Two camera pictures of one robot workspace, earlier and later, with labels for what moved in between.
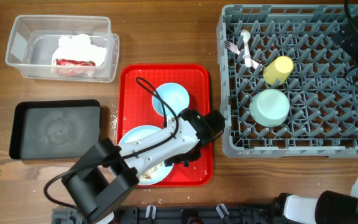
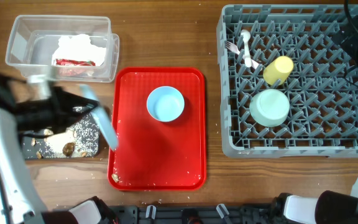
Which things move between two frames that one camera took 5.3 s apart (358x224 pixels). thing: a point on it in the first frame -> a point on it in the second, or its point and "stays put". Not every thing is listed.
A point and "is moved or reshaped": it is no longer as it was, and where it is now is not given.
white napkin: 79,47 stays put
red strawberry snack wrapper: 64,62 stays put
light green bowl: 269,107 stays put
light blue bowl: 175,95 is moved or reshaped
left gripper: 195,155 -> 58,114
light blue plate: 141,132 -> 100,116
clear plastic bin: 77,48 stays put
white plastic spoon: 245,36 stays put
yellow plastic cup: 278,70 stays put
